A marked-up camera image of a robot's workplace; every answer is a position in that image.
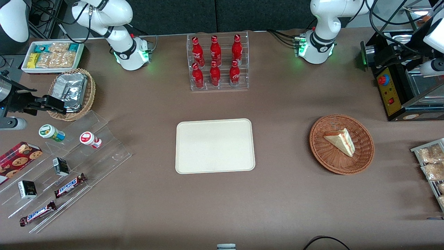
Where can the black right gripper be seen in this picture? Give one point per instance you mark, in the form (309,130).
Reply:
(17,100)

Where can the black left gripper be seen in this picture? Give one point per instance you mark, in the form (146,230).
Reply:
(403,55)

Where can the triangular sandwich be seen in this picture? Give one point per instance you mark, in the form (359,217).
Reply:
(341,140)

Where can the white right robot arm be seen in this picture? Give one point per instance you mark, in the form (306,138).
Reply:
(121,45)

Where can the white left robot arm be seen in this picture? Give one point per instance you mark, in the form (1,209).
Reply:
(321,21)

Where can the light tan wicker basket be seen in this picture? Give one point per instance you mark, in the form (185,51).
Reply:
(89,93)

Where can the white snack tray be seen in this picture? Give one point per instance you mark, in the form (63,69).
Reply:
(26,68)

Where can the round brown wicker basket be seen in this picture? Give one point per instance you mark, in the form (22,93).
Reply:
(327,156)

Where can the tray of wrapped pastries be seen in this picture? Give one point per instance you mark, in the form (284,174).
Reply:
(432,184)

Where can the cream plastic tray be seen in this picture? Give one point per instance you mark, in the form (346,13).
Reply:
(215,146)

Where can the silver foil packet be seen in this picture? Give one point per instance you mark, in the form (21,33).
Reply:
(71,90)

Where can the green lidded cup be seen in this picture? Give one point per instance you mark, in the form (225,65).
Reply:
(50,132)

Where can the black appliance with yellow panel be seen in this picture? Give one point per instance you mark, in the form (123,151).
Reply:
(390,93)

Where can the clear cracker bag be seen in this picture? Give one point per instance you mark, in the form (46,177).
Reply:
(63,59)
(59,47)
(44,60)

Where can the red lidded cup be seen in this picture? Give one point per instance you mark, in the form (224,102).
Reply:
(88,139)

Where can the yellow snack packet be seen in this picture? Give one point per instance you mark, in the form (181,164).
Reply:
(33,60)

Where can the teal snack packet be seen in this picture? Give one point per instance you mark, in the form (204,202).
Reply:
(73,47)
(41,48)

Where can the small black box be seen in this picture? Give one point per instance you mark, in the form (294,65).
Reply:
(27,189)
(61,166)

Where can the red plaid cookie box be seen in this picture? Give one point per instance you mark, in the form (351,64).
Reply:
(17,161)

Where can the clear acrylic stepped display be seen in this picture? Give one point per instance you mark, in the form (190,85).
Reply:
(104,156)

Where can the Snickers bar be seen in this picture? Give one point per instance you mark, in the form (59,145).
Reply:
(69,185)
(37,213)

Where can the clear bag of pastries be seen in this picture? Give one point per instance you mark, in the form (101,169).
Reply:
(441,188)
(442,200)
(433,172)
(430,154)

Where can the red cola bottle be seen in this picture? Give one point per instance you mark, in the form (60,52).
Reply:
(215,50)
(235,74)
(197,50)
(237,48)
(215,74)
(197,76)

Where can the clear acrylic bottle rack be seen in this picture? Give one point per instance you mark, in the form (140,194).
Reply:
(223,86)

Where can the small grey metal block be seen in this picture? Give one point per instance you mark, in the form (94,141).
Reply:
(226,247)

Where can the black equipment frame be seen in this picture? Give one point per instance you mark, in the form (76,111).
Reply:
(48,17)

